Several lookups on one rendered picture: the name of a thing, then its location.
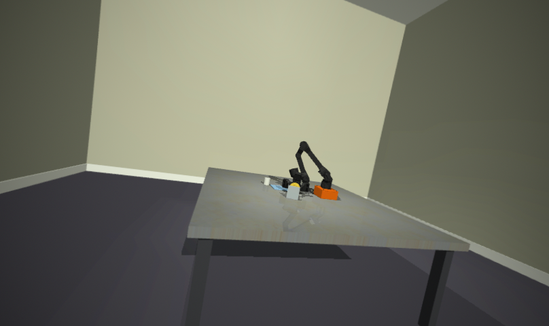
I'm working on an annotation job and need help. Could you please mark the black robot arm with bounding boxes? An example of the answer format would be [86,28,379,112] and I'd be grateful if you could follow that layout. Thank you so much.
[289,141,333,189]

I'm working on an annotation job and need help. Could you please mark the light blue flat mat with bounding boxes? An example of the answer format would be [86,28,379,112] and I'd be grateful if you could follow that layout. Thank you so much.
[270,185,288,191]

